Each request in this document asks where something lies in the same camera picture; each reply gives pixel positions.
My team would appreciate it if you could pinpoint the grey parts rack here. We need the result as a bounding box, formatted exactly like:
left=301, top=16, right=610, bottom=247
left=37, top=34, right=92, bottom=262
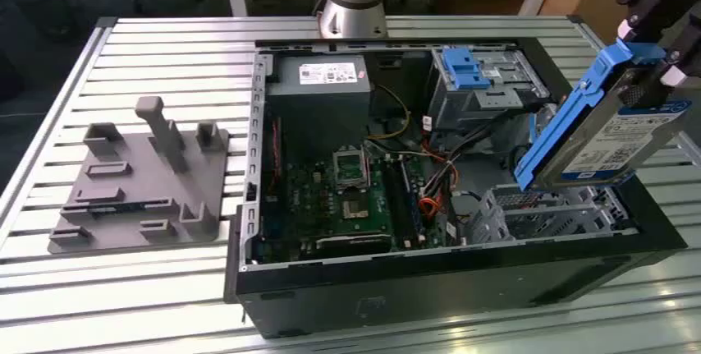
left=47, top=95, right=231, bottom=255

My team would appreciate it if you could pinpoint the RAM stick on rack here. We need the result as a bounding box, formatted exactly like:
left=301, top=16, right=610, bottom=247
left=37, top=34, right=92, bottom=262
left=87, top=204, right=147, bottom=216

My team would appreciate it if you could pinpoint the black wire bundle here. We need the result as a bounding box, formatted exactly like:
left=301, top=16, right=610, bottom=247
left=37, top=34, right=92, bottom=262
left=437, top=111, right=532, bottom=166

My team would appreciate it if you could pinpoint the orange wire bundle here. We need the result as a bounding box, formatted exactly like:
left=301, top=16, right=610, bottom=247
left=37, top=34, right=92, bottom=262
left=416, top=151, right=460, bottom=223

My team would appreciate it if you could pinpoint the metal disk bay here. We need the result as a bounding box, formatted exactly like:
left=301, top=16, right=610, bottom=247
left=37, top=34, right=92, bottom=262
left=464, top=183, right=641, bottom=245

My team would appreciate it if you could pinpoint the green motherboard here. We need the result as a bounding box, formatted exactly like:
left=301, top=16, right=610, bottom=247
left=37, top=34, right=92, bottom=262
left=260, top=140, right=457, bottom=264

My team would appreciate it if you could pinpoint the red wire beside motherboard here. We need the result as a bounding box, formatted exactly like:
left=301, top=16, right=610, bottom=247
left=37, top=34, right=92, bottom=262
left=269, top=117, right=285, bottom=181

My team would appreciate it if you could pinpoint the metal socket cover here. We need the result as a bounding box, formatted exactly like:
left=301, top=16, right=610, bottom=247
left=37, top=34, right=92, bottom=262
left=332, top=146, right=374, bottom=191

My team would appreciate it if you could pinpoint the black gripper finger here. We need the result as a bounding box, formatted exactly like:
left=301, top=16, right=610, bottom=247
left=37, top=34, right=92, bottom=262
left=658, top=0, right=701, bottom=89
left=616, top=0, right=693, bottom=109

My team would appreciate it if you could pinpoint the CPU socket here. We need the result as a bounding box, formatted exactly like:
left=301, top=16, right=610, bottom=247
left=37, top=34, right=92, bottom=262
left=337, top=189, right=374, bottom=222

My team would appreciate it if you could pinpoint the installed RAM stick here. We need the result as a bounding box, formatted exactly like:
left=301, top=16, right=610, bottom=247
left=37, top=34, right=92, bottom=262
left=398, top=155, right=429, bottom=244

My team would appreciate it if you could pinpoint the black RAM slot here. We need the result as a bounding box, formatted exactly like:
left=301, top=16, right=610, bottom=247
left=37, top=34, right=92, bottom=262
left=382, top=154, right=414, bottom=249

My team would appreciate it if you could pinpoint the hard disk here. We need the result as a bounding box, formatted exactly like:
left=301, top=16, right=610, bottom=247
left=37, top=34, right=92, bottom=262
left=513, top=37, right=694, bottom=191

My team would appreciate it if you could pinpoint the black graphics card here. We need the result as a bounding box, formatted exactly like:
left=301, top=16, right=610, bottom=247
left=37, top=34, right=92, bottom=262
left=308, top=232, right=397, bottom=260

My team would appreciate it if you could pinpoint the blue drive cage latch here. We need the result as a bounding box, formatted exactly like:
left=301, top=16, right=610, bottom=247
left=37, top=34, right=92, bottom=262
left=441, top=48, right=492, bottom=91

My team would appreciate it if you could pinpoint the metal drive cage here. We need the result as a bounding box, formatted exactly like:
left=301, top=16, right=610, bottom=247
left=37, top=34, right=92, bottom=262
left=428, top=47, right=550, bottom=136

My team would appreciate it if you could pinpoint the black open PC case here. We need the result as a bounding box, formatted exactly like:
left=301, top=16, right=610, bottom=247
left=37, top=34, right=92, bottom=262
left=223, top=36, right=689, bottom=339

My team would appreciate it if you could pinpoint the yellow wire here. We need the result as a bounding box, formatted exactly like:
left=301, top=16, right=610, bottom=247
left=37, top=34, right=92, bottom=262
left=366, top=84, right=413, bottom=141

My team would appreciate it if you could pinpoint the grey power supply unit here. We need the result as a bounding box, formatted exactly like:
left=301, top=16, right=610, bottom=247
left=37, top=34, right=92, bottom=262
left=265, top=54, right=374, bottom=166

